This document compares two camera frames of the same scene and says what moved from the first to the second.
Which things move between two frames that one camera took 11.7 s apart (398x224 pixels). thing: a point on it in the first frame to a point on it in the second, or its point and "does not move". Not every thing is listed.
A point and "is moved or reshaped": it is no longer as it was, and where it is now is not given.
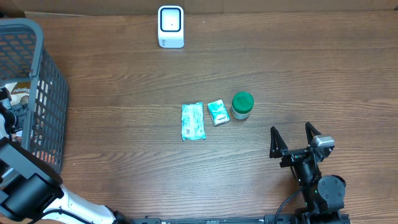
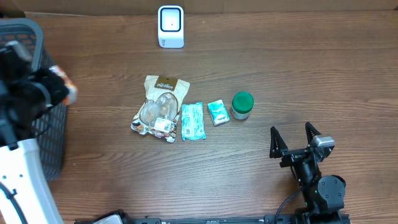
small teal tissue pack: x=218 y=112 does not move
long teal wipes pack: x=193 y=122 does not move
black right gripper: x=291 y=155 does not move
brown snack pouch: x=17 y=90 is moved or reshaped
